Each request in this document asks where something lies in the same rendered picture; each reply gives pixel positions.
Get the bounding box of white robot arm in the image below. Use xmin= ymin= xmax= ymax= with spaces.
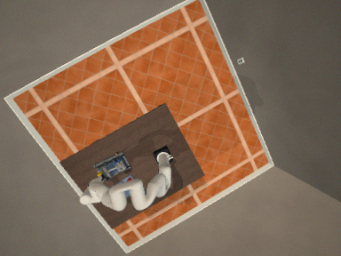
xmin=80 ymin=152 xmax=173 ymax=211

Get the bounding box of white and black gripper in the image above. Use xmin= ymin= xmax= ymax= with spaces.
xmin=88 ymin=173 xmax=106 ymax=186

